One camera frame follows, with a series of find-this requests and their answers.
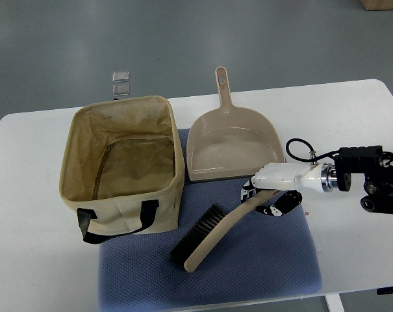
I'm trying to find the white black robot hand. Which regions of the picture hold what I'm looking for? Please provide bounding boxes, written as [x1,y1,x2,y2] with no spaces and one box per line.
[240,162,327,216]

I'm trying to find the beige hand broom black bristles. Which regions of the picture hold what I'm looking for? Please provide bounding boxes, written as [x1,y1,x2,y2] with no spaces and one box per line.
[169,190,279,272]

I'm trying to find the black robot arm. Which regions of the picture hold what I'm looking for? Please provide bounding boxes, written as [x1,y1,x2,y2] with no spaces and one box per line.
[323,146,393,215]

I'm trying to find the beige plastic dustpan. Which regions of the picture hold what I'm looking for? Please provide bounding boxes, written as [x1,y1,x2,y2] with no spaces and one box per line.
[186,67,285,182]

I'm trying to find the blue textured mat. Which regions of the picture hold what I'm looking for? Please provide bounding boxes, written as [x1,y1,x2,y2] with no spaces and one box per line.
[97,127,323,309]

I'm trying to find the white table leg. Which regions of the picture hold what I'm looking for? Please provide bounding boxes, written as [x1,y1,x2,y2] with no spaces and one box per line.
[325,294,345,312]

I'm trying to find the black table control panel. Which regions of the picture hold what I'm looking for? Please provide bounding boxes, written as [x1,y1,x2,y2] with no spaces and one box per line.
[376,286,393,295]

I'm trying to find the cardboard box corner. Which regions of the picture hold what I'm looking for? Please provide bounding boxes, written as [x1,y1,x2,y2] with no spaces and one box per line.
[360,0,393,11]

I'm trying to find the upper floor socket plate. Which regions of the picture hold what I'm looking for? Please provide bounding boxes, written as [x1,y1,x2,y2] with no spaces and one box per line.
[112,71,129,83]

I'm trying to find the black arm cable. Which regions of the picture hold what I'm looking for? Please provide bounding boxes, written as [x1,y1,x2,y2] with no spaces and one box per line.
[285,138,340,163]

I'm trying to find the yellow fabric bag black handle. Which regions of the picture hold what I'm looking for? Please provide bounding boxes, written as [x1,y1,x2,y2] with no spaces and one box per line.
[59,96,185,244]

